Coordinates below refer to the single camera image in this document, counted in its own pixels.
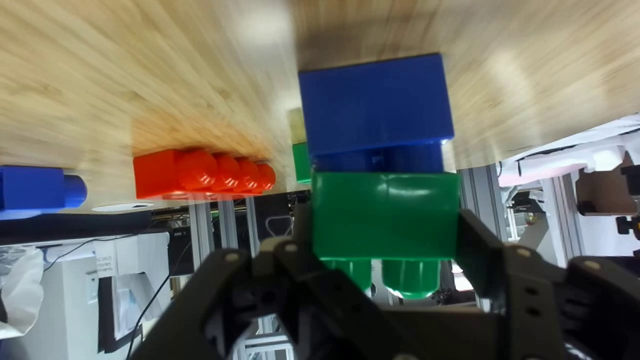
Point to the blue square toy block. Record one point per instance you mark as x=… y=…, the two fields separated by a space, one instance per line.
x=377 y=107

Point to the green square toy block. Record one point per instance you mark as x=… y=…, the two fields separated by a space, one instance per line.
x=301 y=162
x=384 y=212

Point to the red toy block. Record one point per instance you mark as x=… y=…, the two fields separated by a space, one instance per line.
x=202 y=172

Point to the small blue toy block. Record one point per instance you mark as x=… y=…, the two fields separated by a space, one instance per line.
x=36 y=191

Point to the clear plastic sheet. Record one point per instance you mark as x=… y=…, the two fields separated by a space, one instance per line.
x=17 y=287

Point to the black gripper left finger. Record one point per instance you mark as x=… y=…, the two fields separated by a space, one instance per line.
x=302 y=231

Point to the white computer case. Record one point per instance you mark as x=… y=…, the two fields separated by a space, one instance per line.
x=80 y=293

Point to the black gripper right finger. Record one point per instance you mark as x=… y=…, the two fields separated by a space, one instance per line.
x=482 y=247

